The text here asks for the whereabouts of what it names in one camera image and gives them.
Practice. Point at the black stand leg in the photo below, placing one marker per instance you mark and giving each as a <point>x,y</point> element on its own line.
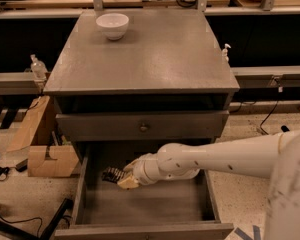
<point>13,233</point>
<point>285,128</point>

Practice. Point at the black stand leg left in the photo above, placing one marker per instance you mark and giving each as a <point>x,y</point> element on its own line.
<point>13,233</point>

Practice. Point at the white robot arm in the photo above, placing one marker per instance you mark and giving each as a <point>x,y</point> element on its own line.
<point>276,157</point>

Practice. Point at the closed grey top drawer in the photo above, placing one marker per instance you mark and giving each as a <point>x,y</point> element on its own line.
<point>125,126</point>

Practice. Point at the small white pump bottle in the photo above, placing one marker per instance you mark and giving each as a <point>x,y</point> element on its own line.
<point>225,51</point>

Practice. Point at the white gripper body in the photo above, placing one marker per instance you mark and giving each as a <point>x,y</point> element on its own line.
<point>140,171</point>

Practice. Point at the grey wooden drawer cabinet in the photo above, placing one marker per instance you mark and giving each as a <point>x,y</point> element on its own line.
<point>168,61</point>

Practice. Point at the open grey middle drawer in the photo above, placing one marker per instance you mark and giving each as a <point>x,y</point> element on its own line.
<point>178,210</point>

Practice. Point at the clear sanitizer pump bottle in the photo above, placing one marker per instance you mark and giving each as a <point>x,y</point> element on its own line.
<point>38,68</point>

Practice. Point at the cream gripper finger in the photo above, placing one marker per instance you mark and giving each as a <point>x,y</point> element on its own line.
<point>130,166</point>
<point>128,183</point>

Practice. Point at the brown cardboard box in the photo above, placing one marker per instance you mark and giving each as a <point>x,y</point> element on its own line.
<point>51,161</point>

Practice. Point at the black stand leg right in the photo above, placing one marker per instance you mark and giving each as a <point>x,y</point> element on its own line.
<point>285,128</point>

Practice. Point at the round metal drawer knob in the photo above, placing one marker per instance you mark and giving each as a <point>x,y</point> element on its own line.
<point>143,127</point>

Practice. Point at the white ceramic bowl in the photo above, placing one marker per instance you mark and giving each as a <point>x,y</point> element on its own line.
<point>113,25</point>

